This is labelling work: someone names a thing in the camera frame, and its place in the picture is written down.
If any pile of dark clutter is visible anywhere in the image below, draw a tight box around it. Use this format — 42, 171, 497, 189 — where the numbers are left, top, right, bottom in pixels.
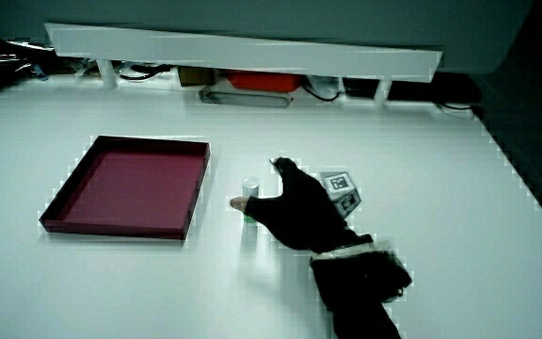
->
0, 36, 56, 101

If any black coiled cable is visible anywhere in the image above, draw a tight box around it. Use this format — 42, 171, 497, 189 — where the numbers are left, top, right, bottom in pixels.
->
119, 64, 174, 82

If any white raised shelf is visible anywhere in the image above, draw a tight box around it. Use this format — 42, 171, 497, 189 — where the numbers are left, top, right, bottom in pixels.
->
44, 22, 443, 107

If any white green glue stick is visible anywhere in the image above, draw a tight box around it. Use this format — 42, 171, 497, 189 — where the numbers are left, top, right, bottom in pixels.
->
241, 176, 261, 224

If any black thin cable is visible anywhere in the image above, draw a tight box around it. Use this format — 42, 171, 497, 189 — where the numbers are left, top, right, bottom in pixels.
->
302, 82, 343, 103

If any grey flat device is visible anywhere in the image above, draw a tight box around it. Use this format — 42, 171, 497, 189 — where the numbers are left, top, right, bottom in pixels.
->
199, 87, 295, 109

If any brown small box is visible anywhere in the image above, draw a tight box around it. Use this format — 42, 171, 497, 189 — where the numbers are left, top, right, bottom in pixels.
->
178, 66, 216, 88

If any red flat box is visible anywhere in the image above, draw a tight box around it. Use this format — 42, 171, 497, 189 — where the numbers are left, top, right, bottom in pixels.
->
226, 70, 303, 94

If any person's right hand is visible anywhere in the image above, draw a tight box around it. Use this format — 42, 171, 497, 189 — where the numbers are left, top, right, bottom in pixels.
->
229, 156, 375, 255

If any maroon shallow tray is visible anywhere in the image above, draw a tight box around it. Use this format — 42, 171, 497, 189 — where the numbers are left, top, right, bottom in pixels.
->
38, 135, 212, 241

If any black box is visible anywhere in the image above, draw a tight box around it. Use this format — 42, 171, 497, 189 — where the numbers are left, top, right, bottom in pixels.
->
341, 77, 381, 99

